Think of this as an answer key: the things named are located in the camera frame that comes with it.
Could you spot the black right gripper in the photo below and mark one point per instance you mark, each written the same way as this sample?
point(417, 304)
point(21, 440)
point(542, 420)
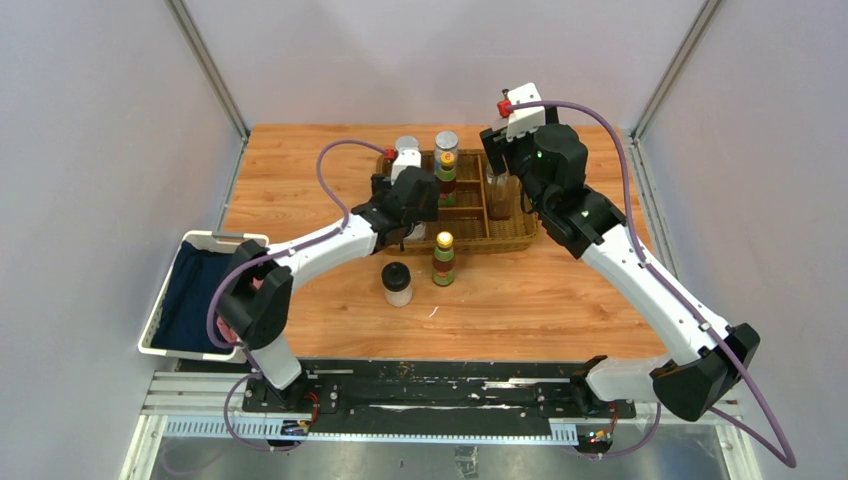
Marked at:
point(498, 147)

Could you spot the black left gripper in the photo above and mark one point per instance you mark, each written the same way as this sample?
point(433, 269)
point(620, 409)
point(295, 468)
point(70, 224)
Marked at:
point(381, 185)

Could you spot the sauce bottle yellow cap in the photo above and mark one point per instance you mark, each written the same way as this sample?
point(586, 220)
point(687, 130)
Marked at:
point(443, 262)
point(446, 174)

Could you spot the oil bottle with brown residue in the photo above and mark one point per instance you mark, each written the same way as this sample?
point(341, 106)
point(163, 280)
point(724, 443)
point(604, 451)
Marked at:
point(499, 194)

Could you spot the silver-lid shaker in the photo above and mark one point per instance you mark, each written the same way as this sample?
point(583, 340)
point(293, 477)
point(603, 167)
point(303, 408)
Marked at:
point(445, 142)
point(407, 143)

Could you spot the black-lid spice jar front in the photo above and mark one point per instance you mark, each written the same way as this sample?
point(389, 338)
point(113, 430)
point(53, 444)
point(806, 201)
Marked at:
point(396, 279)

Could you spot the black-lid spice jar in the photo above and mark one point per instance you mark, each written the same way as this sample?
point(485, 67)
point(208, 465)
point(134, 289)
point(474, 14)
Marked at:
point(418, 233)
point(396, 279)

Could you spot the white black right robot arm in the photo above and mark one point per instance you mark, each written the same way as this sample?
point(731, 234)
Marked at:
point(703, 350)

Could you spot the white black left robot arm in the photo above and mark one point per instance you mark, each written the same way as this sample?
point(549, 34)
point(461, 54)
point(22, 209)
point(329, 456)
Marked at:
point(254, 297)

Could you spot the wicker divided tray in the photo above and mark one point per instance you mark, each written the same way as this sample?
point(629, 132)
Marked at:
point(468, 220)

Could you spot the white laundry basket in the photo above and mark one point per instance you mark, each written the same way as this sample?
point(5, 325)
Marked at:
point(208, 240)

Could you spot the pink cloth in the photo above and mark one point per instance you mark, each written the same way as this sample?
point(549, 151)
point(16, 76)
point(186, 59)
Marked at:
point(226, 333)

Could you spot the navy blue cloth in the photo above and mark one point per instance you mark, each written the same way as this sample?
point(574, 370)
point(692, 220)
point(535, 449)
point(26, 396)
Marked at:
point(195, 276)

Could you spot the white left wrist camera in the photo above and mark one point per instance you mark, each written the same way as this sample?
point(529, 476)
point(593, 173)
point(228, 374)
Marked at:
point(404, 159)

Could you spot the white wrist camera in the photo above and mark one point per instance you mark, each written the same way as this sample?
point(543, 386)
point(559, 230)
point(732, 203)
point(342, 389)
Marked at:
point(519, 113)
point(404, 159)

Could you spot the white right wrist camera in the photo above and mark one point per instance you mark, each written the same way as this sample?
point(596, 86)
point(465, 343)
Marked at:
point(519, 113)

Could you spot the aluminium frame post right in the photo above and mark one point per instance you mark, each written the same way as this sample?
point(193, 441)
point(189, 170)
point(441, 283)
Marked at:
point(693, 36)

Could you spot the aluminium frame post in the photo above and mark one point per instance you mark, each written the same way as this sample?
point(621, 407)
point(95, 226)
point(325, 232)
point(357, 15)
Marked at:
point(693, 36)
point(182, 16)

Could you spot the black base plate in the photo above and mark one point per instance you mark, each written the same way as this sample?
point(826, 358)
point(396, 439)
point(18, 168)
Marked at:
point(436, 398)

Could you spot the aluminium frame post left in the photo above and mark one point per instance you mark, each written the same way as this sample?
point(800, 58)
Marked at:
point(182, 16)

